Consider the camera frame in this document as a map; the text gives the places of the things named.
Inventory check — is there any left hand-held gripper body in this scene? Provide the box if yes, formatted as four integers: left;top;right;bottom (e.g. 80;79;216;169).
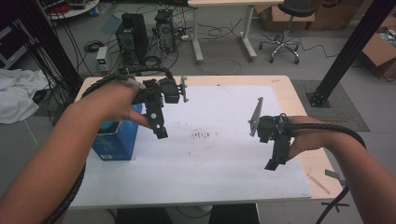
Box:
132;76;190;105

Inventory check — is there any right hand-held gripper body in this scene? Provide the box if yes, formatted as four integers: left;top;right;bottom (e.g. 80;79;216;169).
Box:
247;96;294;144

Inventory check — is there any blue carton box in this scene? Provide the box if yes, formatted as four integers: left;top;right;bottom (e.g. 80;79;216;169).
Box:
91;104;144;161

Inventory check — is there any person's right hand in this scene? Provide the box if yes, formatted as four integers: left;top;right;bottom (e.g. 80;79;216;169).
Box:
284;115;336;161

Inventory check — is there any person's left hand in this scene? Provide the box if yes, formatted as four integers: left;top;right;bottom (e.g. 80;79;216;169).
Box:
83;81;150;129

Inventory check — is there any thin pale stick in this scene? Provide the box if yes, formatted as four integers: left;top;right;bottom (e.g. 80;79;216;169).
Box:
306;173;332;196

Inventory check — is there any small black computer tower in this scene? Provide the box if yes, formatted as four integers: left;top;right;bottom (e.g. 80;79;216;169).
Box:
154;8;177;53

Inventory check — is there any large black computer tower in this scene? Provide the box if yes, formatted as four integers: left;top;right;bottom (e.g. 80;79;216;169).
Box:
115;12;149;66

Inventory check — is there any white-legged desk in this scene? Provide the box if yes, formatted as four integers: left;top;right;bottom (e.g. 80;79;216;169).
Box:
187;0;285;65

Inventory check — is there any white table mat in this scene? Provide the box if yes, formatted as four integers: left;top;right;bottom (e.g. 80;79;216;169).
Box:
69;85;312;209

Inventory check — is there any grey floor mat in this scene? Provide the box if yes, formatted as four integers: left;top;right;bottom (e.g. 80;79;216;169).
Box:
290;79;371;133

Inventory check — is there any white power supply unit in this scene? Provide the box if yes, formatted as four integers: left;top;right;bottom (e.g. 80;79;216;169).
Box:
95;46;109;75

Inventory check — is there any person's right leg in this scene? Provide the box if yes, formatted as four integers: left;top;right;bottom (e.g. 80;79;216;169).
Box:
208;203;260;224

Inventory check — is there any person's leg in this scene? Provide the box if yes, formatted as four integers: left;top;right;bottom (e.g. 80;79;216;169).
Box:
208;203;260;224
116;207;174;224

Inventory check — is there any person's left leg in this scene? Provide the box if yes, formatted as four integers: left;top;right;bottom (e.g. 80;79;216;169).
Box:
116;207;174;224

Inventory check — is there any low cardboard box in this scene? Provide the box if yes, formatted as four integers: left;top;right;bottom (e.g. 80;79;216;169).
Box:
255;4;316;32

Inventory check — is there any round white table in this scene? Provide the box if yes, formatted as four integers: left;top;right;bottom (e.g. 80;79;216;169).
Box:
38;0;101;21

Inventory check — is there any black swivel stool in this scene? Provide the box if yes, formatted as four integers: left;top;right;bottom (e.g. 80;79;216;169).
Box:
259;0;318;65

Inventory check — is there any tall cardboard box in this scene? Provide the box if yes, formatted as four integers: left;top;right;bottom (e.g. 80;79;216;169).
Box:
306;0;365;32

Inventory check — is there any open cardboard box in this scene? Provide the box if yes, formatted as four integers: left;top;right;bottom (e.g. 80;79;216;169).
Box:
358;15;396;80

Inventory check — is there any white cloth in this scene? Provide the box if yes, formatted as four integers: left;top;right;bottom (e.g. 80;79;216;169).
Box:
0;68;50;125

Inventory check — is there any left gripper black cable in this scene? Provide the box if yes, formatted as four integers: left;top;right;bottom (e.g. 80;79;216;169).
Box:
43;65;175;224

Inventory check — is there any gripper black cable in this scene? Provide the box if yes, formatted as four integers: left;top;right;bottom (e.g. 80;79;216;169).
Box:
281;121;367;224
43;65;175;224

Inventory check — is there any white cable plug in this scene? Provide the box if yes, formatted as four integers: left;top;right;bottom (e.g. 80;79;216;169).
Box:
127;77;147;91

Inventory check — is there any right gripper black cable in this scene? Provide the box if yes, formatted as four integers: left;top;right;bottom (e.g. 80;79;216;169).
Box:
281;121;367;224

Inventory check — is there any grey metal bracket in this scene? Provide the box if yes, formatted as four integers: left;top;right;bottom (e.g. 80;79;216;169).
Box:
324;169;347;188

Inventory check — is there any coiled black cable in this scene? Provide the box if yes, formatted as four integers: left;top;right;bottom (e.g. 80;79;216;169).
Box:
83;39;106;53

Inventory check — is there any black metal post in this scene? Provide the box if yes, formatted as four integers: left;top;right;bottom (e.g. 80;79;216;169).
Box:
306;0;396;108

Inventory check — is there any black stand with cables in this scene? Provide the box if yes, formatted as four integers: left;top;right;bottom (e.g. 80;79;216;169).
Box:
12;0;84;94

